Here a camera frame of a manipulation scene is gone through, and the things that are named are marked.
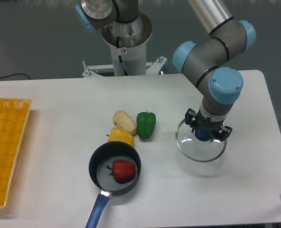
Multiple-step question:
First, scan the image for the dark pot blue handle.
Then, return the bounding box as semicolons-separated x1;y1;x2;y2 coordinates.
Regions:
86;141;142;228

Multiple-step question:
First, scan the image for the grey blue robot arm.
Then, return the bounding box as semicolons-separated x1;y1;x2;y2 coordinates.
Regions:
75;0;256;142

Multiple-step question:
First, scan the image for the red toy bell pepper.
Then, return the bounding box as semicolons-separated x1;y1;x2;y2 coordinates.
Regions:
106;160;136;182

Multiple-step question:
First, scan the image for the toy bread loaf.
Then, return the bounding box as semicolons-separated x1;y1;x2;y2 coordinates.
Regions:
113;110;137;136

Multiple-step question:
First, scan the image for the yellow toy bell pepper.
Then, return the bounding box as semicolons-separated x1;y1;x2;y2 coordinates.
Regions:
107;127;134;146

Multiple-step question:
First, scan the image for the glass pot lid blue knob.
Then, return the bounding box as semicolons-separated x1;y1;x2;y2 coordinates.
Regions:
175;119;227;162

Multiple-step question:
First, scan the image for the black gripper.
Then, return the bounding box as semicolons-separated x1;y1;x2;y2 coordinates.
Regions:
184;108;233;142

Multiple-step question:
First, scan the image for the yellow woven basket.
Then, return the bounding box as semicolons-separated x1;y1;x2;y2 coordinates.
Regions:
0;97;32;208

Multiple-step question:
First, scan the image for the green toy bell pepper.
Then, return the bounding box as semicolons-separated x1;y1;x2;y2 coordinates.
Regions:
136;112;156;140

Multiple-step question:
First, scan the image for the black cable on floor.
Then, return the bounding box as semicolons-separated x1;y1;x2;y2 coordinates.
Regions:
0;73;32;80

